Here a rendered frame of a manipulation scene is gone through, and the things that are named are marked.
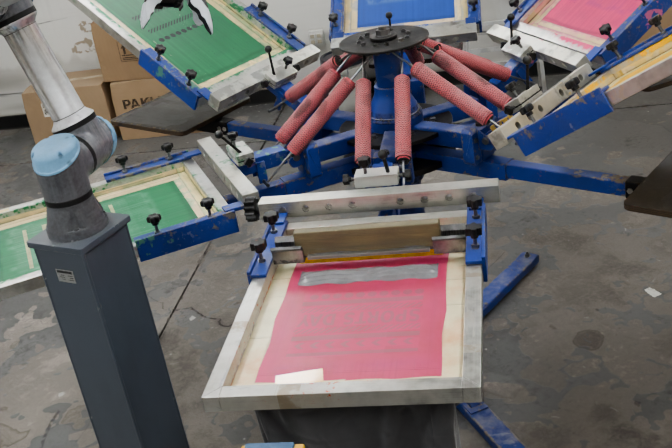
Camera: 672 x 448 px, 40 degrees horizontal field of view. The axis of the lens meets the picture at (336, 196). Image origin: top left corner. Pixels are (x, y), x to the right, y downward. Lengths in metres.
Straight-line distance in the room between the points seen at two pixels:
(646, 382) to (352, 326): 1.59
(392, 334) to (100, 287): 0.73
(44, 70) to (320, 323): 0.91
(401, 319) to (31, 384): 2.30
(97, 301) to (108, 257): 0.11
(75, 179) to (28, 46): 0.34
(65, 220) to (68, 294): 0.21
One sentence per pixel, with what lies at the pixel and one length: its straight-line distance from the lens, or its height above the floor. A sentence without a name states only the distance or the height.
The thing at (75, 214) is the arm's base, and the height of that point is 1.26.
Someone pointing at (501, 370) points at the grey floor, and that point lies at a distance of 3.61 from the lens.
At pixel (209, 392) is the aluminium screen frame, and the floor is 0.99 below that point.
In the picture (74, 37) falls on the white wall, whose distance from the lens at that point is 7.11.
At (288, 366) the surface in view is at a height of 0.96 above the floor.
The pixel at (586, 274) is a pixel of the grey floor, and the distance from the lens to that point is 4.16.
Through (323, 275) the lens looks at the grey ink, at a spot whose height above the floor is 0.96.
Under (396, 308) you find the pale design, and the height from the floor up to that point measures 0.96.
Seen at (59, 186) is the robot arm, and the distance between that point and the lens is 2.30.
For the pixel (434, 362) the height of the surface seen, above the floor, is 0.95.
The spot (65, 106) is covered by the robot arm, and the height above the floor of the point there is 1.48.
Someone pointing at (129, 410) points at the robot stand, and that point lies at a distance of 2.54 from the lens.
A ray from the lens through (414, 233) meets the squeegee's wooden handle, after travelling 2.38.
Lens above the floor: 2.14
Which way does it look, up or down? 25 degrees down
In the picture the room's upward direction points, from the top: 10 degrees counter-clockwise
